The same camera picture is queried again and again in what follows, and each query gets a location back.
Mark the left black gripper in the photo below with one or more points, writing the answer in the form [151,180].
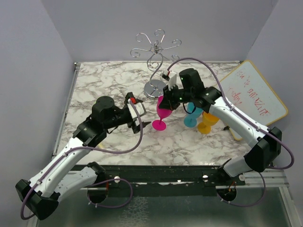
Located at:
[136,128]

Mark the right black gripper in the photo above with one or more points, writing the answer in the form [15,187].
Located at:
[167,102]

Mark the pink wine glass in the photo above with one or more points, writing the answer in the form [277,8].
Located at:
[160,125]

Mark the blue wine glass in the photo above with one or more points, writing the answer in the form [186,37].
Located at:
[193,113]

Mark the orange wine glass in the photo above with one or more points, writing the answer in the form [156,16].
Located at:
[208,120]

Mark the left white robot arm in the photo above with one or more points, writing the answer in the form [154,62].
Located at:
[44,191]

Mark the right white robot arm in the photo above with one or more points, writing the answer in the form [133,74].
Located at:
[263,141]

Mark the chrome wine glass rack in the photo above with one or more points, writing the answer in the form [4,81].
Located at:
[154,87]

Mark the beige tube on table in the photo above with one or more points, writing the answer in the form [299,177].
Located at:
[101,146]

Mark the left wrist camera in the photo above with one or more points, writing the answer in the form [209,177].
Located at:
[136,110]

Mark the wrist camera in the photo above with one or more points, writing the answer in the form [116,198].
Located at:
[171,77]
[136,110]

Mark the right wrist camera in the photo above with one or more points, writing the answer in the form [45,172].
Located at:
[171,77]

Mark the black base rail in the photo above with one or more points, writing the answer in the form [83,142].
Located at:
[160,181]

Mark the whiteboard with yellow frame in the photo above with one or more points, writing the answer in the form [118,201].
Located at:
[247,89]

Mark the aluminium frame rail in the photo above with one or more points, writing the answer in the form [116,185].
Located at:
[65,109]

